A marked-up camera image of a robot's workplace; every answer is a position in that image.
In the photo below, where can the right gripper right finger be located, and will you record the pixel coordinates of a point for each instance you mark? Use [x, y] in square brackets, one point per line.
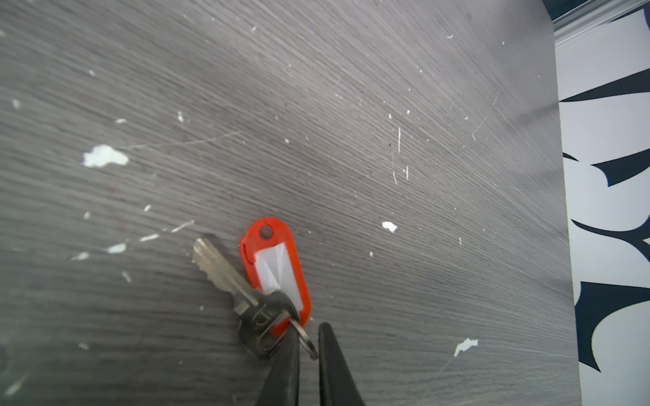
[337, 386]

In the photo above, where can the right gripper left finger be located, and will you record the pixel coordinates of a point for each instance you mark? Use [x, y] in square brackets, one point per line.
[282, 384]

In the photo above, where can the silver key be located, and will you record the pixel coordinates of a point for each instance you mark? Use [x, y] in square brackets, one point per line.
[258, 313]

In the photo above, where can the red key tag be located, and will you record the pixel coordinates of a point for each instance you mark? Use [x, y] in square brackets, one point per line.
[271, 261]

